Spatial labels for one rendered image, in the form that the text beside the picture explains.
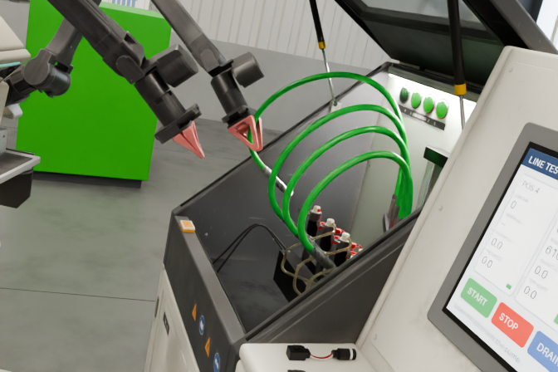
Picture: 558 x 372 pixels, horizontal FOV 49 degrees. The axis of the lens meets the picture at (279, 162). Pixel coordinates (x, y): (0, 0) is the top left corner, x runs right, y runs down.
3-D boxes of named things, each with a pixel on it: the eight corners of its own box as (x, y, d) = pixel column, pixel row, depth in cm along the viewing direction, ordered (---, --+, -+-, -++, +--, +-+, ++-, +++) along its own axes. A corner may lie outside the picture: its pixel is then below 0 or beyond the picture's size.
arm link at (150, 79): (134, 77, 129) (126, 83, 123) (160, 59, 127) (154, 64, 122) (154, 105, 130) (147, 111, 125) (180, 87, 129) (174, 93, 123)
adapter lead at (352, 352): (288, 361, 102) (291, 349, 102) (285, 353, 104) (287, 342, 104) (355, 363, 106) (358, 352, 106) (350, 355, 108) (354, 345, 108)
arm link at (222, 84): (212, 83, 155) (205, 77, 149) (236, 69, 154) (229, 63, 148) (224, 106, 154) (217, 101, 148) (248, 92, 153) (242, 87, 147)
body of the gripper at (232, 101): (261, 116, 153) (247, 90, 155) (247, 111, 144) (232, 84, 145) (239, 129, 155) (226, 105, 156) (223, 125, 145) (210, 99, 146)
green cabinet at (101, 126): (134, 159, 551) (155, 11, 520) (146, 190, 473) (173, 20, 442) (18, 147, 516) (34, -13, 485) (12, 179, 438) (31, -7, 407)
